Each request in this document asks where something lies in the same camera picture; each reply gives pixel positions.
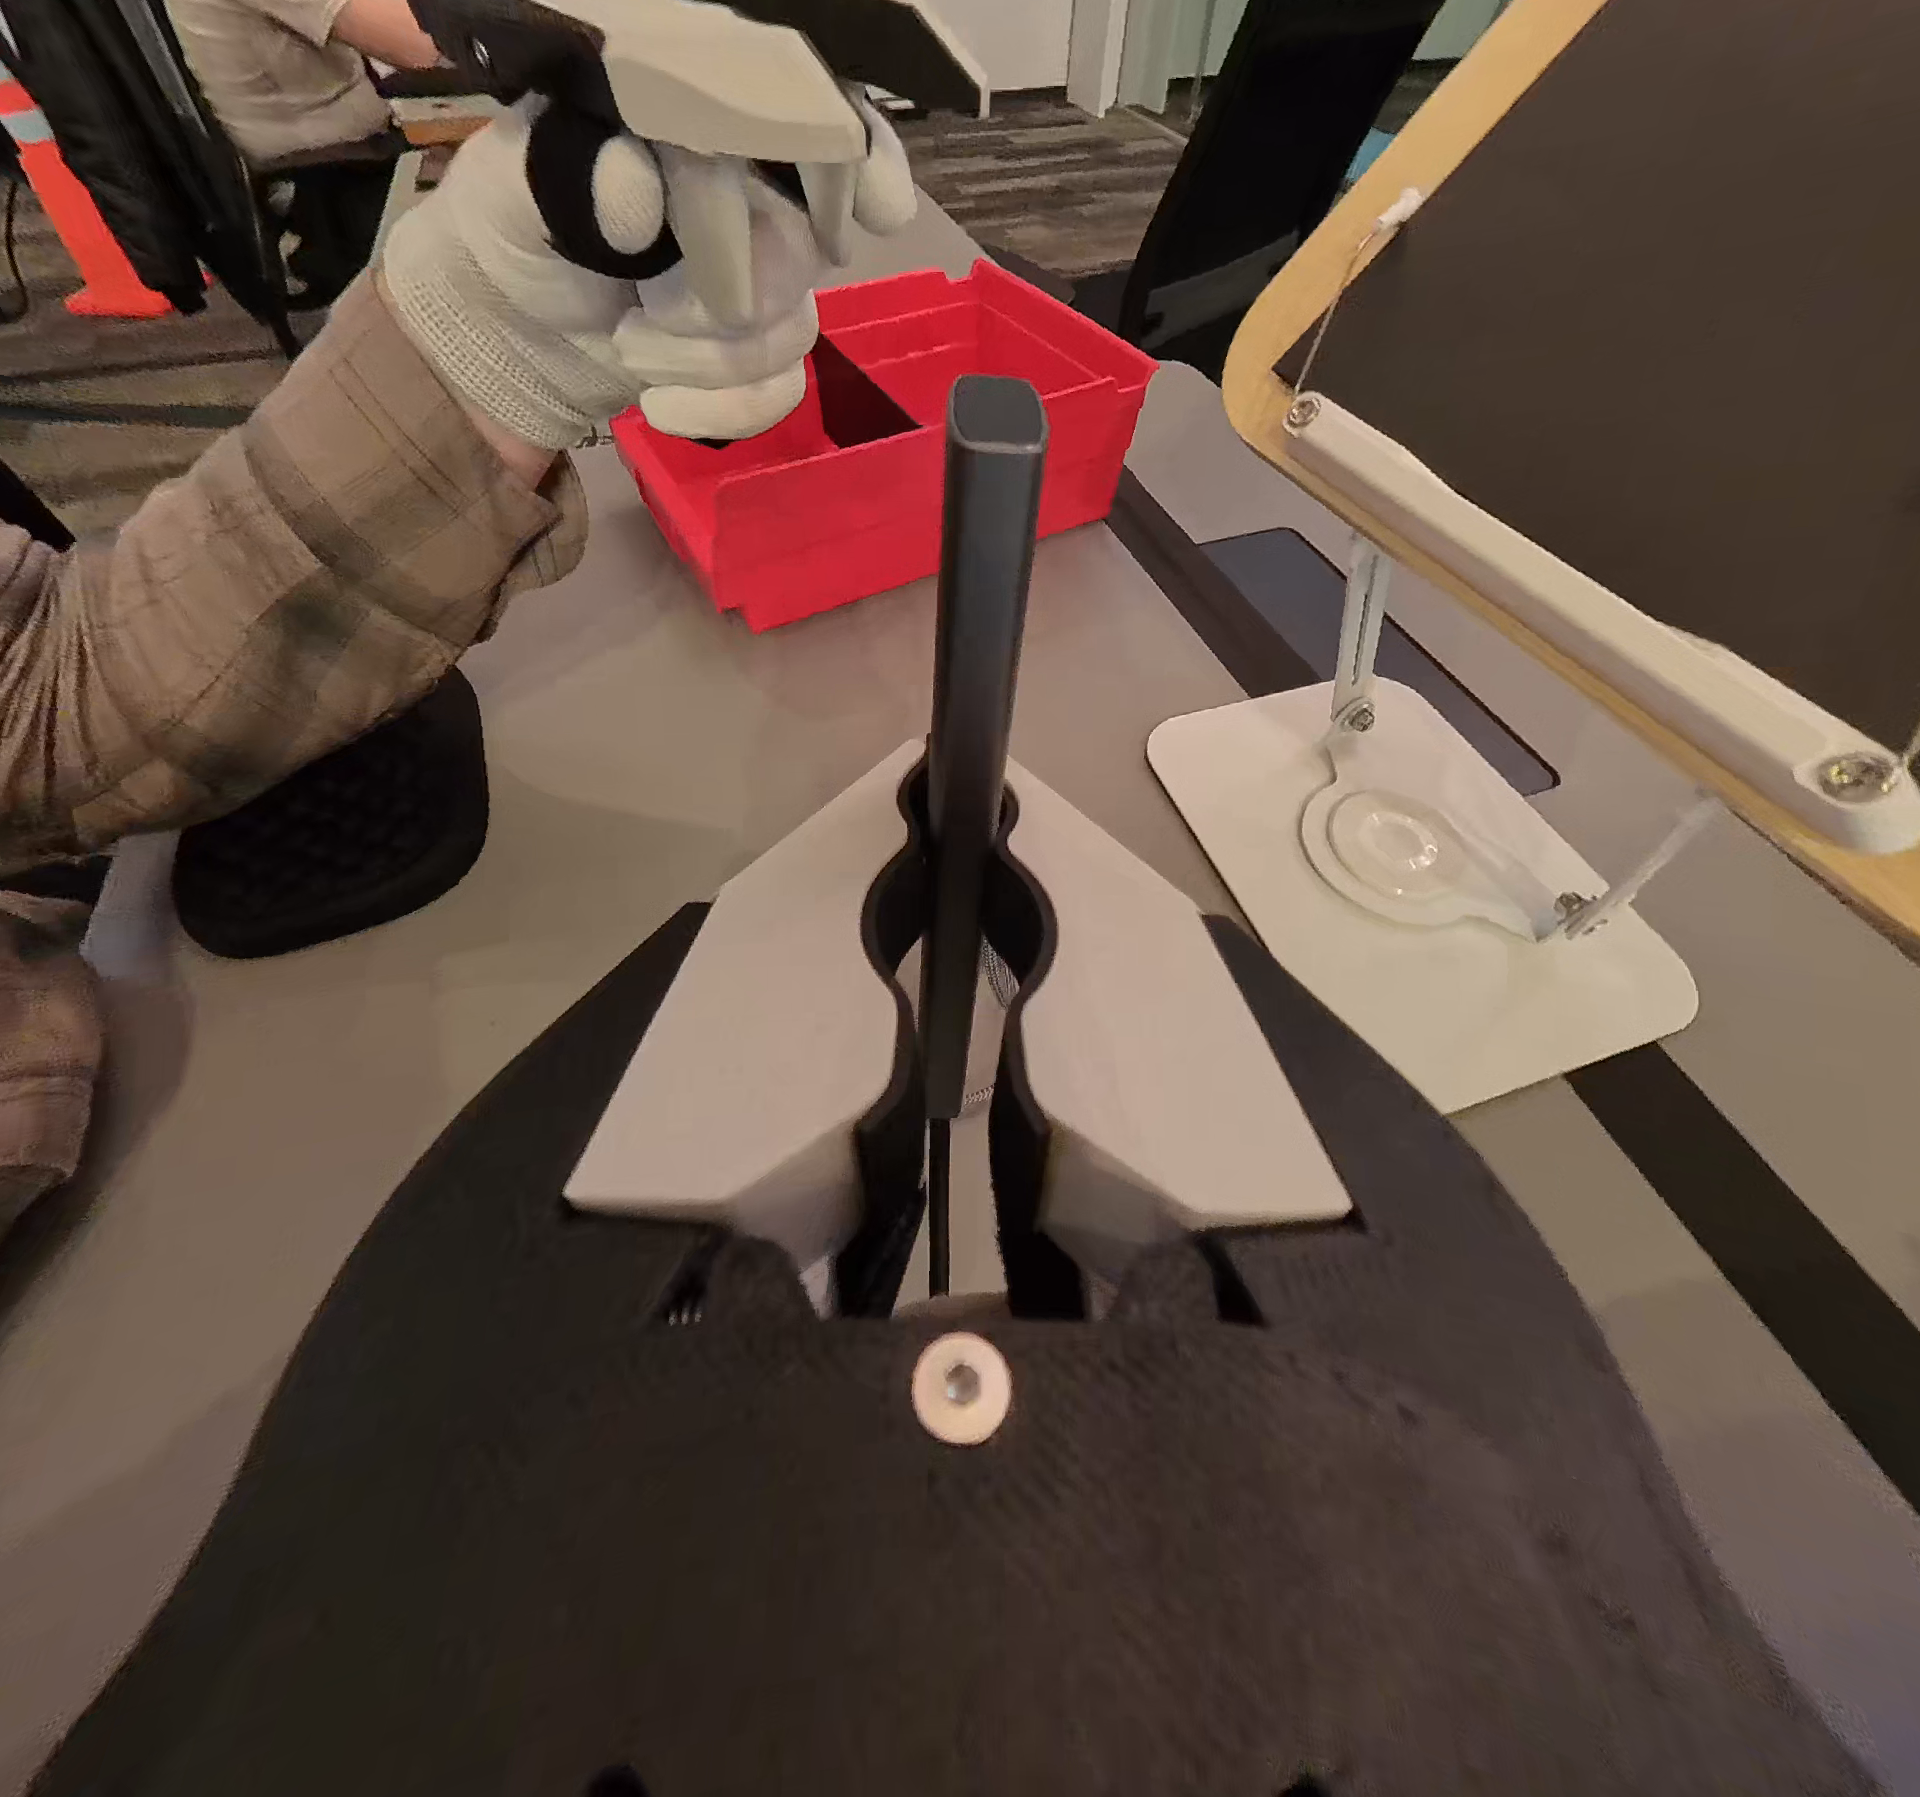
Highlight red plastic bin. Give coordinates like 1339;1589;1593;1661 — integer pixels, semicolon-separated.
608;258;1162;634

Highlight metal stand bracket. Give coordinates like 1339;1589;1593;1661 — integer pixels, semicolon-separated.
1326;538;1393;738
1553;792;1731;940

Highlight black bin divider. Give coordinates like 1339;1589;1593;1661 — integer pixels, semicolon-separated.
812;333;926;453

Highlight black hanging jacket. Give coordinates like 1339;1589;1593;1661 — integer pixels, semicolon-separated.
0;0;293;335

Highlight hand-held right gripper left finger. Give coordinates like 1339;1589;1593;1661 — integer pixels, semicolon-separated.
561;738;939;1317

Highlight grey usb hub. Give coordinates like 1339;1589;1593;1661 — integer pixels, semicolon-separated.
916;376;1053;1123

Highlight person's left hand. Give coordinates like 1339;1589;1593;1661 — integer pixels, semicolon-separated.
380;86;923;450

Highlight black textured pad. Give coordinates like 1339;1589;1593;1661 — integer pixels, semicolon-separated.
172;662;494;962

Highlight orange traffic cone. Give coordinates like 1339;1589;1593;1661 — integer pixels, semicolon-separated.
0;79;178;321

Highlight black office chair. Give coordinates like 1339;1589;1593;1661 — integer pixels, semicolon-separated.
1116;0;1505;385

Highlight person's left forearm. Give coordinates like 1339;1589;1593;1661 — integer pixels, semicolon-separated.
0;264;592;879

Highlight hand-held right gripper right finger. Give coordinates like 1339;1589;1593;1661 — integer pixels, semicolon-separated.
982;752;1359;1318

